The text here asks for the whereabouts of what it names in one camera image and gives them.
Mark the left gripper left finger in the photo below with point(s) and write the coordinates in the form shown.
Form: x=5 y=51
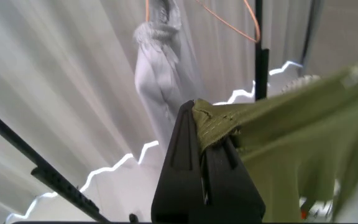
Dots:
x=179 y=180

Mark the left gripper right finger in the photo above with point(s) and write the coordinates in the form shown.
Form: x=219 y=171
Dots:
x=232 y=186

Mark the green garment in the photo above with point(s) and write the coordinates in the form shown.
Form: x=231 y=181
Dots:
x=291 y=140

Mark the pale grey shorts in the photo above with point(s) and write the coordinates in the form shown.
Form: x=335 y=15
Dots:
x=160 y=77

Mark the white laundry basket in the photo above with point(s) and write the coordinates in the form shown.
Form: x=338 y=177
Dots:
x=300 y=82

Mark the white curtain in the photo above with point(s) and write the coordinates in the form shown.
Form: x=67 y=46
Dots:
x=57 y=62

